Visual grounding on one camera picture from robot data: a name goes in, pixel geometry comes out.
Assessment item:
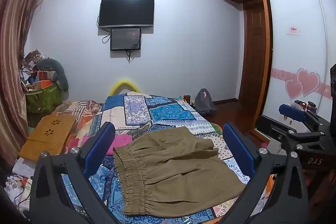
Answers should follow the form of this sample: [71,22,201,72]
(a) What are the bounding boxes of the olive green pants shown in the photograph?
[113,126,246,216]

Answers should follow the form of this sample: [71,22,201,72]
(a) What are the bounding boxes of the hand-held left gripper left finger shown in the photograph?
[29,122,122,224]

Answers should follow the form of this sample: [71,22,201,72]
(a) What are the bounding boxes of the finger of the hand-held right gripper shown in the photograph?
[279,104,331,132]
[256,116,315,153]

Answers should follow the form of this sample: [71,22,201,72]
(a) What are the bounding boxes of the wooden lap table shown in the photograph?
[19,115,76,161]

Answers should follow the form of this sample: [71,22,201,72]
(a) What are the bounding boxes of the patchwork printed blanket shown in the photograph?
[5,91,276,224]

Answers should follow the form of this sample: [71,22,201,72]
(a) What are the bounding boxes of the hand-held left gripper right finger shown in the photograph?
[219,123,309,224]

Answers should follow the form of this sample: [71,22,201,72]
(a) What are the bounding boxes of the thin black cable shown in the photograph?
[12,174,33,211]

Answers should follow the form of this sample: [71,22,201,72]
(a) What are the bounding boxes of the orange striped cloth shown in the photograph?
[54,100,101,135]

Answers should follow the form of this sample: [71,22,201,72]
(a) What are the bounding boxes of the small black wall panel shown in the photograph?
[110,28,142,51]

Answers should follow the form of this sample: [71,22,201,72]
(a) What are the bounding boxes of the pink pants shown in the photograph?
[83,134,133,156]

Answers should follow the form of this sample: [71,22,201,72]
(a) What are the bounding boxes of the yellow hoop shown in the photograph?
[109,79,141,96]

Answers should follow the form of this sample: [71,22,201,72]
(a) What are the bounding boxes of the grey backpack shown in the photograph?
[193,88,217,114]

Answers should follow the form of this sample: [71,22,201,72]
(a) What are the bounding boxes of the orange box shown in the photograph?
[34,79,53,90]

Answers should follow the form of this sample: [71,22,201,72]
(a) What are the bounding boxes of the striped brown curtain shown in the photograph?
[0,0,44,167]

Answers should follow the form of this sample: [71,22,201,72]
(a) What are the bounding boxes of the black wall television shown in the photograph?
[98,0,155,29]

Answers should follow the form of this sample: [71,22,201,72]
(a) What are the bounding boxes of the pile of papers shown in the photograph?
[20,49,44,88]

